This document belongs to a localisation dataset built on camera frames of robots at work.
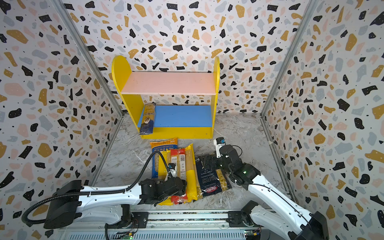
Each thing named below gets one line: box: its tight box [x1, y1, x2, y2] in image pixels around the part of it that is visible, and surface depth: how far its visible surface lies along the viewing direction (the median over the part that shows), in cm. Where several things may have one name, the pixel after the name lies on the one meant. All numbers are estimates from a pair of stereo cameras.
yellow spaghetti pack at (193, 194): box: [185, 143, 202, 203], surface depth 82 cm
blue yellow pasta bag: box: [140, 102, 156, 135], surface depth 96 cm
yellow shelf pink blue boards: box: [111, 55, 220, 139], surface depth 98 cm
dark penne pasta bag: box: [195, 154, 232, 199], surface depth 83 cm
